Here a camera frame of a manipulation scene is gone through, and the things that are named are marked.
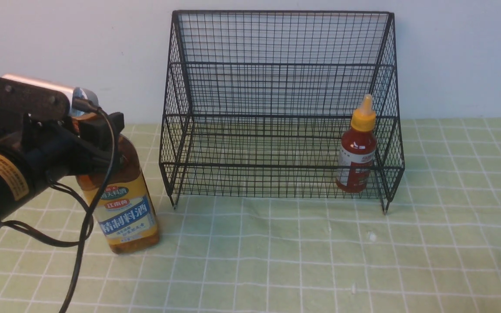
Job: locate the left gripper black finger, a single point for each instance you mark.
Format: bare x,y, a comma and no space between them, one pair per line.
94,129

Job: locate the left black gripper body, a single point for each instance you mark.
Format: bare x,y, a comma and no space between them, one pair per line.
39,130

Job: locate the cooking wine bottle gold cap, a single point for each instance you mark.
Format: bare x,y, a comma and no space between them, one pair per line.
125,211

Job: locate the red sauce bottle yellow cap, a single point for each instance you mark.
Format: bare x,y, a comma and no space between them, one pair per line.
357,149

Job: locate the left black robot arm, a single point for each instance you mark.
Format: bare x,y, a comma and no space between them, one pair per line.
17,188

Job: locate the green checkered tablecloth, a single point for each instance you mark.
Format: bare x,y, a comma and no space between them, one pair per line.
438,250

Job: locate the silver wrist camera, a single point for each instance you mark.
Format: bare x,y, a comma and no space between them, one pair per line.
70,92

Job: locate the black wire mesh shelf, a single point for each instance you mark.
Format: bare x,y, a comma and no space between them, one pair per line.
256,102

